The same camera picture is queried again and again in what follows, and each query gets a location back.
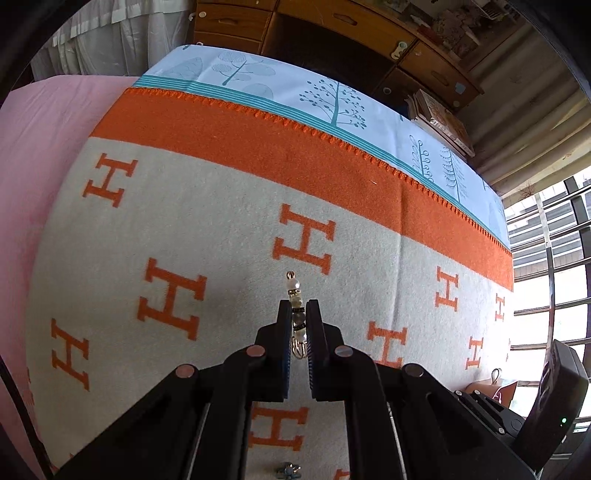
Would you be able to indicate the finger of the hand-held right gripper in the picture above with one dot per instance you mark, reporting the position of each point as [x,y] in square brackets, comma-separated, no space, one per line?
[494,413]

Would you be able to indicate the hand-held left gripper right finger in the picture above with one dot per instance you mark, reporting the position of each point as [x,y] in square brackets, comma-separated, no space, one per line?
[316,360]

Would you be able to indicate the stack of large books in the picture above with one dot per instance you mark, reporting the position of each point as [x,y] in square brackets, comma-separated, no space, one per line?
[443,120]

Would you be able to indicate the orange white letter-print blanket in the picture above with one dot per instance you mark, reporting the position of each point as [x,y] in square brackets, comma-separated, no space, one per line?
[207,230]

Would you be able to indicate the orange box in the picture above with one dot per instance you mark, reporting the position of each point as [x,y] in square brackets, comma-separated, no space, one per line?
[485,392]

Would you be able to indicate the beige curtain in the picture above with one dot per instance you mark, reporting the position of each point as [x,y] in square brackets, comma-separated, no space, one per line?
[531,129]

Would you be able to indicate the pink bedsheet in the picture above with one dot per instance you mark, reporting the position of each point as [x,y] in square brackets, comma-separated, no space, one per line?
[27,184]

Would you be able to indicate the wooden desk with drawers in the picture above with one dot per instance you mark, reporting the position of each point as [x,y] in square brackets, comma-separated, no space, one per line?
[226,23]

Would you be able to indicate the metal window grille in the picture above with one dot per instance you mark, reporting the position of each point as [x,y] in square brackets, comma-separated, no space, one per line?
[549,272]

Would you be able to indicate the silver flower earring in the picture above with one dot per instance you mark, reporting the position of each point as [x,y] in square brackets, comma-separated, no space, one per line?
[288,470]

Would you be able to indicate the white drawer lock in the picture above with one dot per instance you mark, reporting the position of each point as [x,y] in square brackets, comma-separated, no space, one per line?
[399,50]

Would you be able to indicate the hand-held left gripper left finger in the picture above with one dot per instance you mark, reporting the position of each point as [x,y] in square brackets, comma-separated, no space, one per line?
[282,360]

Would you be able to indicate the light blue leaf-print sheet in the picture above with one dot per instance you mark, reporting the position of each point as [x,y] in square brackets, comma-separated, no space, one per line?
[286,87]

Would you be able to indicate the pearl bead gold earring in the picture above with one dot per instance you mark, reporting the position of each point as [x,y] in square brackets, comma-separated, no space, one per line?
[292,286]

